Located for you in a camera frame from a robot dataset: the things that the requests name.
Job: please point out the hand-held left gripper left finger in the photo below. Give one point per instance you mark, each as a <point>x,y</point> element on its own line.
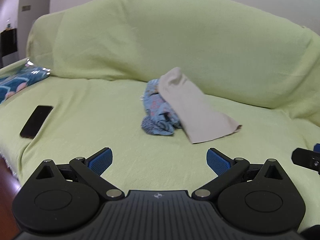
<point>100,161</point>

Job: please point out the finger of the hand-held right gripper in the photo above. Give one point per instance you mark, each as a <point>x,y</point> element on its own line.
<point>303,156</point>

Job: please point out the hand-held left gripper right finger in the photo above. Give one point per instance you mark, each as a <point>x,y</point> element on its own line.
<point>218,162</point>

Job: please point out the beige cloth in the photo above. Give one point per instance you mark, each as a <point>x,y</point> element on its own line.
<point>195,110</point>

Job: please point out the black smartphone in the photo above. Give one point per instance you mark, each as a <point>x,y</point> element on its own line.
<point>36,121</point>

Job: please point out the blue patterned garment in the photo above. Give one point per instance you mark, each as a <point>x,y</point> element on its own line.
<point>156,110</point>

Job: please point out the blue patterned pillow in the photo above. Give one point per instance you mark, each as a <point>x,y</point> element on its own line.
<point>17,80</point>

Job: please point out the light green sofa cover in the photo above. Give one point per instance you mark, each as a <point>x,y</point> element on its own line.
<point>175,37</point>

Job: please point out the dark furniture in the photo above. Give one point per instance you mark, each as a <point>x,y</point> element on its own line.
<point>8,41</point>

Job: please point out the wall switch plate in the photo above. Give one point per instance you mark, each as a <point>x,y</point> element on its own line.
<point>26,8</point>

